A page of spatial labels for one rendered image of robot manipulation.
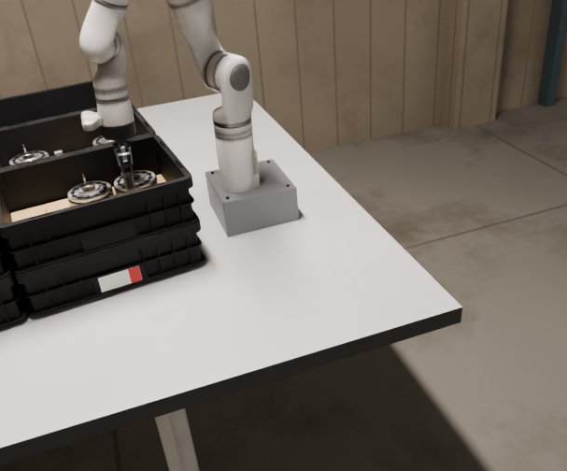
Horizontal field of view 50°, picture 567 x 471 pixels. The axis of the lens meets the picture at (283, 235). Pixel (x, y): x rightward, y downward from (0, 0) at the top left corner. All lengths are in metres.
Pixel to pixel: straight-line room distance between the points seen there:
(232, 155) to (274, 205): 0.17
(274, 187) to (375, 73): 2.24
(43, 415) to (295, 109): 2.67
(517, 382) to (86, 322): 1.38
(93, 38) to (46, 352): 0.63
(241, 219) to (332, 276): 0.30
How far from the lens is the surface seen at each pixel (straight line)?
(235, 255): 1.43
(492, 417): 2.02
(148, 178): 1.50
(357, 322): 1.21
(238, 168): 1.47
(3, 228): 1.27
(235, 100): 1.40
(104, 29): 1.32
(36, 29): 3.20
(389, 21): 3.65
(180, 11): 1.33
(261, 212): 1.50
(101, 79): 1.36
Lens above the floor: 1.47
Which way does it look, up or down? 31 degrees down
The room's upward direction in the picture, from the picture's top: 5 degrees counter-clockwise
